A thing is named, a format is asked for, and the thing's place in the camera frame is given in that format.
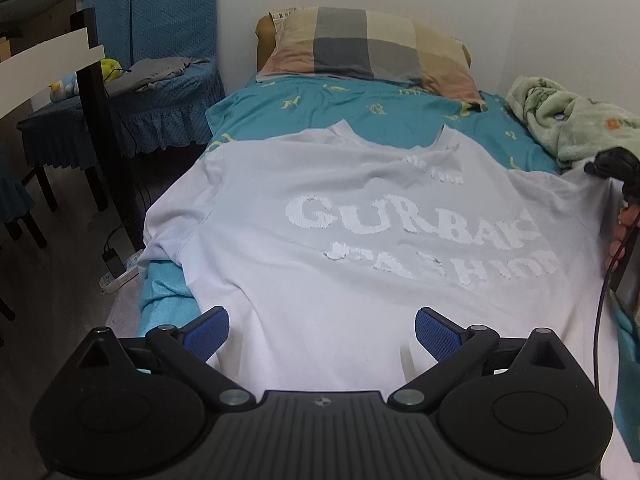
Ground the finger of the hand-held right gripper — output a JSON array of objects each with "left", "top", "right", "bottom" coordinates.
[{"left": 585, "top": 147, "right": 640, "bottom": 183}]

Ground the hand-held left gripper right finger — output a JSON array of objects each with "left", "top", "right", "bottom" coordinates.
[{"left": 387, "top": 306, "right": 576, "bottom": 408}]

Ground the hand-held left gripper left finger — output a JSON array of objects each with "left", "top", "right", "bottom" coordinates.
[{"left": 70, "top": 306, "right": 256, "bottom": 408}]

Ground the white printed t-shirt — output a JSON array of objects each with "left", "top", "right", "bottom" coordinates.
[{"left": 136, "top": 120, "right": 638, "bottom": 480}]

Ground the person's right hand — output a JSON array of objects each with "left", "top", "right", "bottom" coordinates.
[{"left": 605, "top": 205, "right": 640, "bottom": 272}]

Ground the green fleece blanket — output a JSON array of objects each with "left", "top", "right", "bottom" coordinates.
[{"left": 505, "top": 75, "right": 640, "bottom": 171}]

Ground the white power strip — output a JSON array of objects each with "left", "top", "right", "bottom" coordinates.
[{"left": 99, "top": 252, "right": 143, "bottom": 293}]

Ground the black charger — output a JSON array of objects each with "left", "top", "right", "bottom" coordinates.
[{"left": 102, "top": 250, "right": 126, "bottom": 278}]

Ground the blue covered chair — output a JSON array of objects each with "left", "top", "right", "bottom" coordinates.
[
  {"left": 17, "top": 0, "right": 133, "bottom": 211},
  {"left": 102, "top": 0, "right": 227, "bottom": 156},
  {"left": 0, "top": 145, "right": 48, "bottom": 321}
]

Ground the bed with teal printed sheet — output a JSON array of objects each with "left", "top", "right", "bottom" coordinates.
[{"left": 137, "top": 76, "right": 640, "bottom": 441}]

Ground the grey cloth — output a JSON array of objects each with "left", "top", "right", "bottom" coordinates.
[{"left": 105, "top": 56, "right": 211, "bottom": 96}]

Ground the plaid pillow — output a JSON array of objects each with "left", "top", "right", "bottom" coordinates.
[{"left": 256, "top": 6, "right": 488, "bottom": 111}]

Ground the brown pillow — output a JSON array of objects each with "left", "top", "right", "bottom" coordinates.
[{"left": 256, "top": 12, "right": 473, "bottom": 72}]

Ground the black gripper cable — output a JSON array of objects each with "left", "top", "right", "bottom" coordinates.
[{"left": 592, "top": 230, "right": 632, "bottom": 388}]

